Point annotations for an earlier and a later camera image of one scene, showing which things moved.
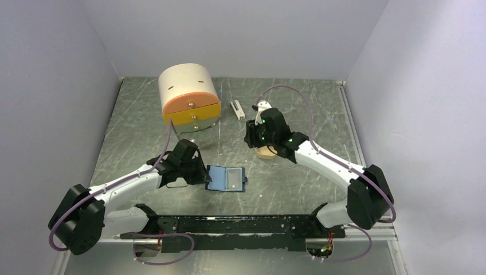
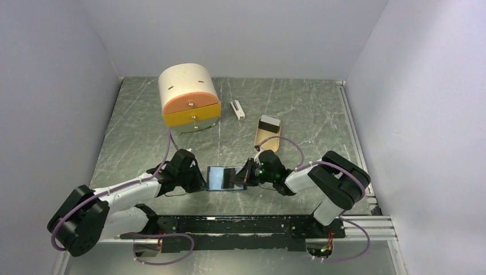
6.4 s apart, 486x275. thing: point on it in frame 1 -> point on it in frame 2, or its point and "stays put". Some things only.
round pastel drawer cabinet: (189, 96) stays put
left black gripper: (202, 176) -> (200, 184)
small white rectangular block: (238, 110) stays put
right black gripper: (250, 137) -> (242, 176)
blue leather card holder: (226, 179) stays put
